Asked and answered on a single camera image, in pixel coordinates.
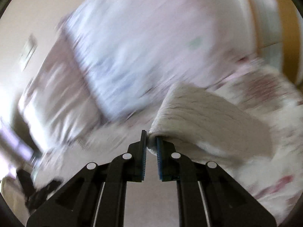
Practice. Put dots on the cream knitted small garment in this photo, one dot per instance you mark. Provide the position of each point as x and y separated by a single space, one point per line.
211 123

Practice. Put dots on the red floral bedsheet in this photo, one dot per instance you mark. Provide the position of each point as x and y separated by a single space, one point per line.
261 92

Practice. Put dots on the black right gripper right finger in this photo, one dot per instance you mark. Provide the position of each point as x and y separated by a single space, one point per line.
207 194

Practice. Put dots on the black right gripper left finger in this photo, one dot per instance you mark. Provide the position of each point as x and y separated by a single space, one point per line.
95 196

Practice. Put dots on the lavender print pillow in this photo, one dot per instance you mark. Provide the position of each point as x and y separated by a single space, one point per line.
132 51

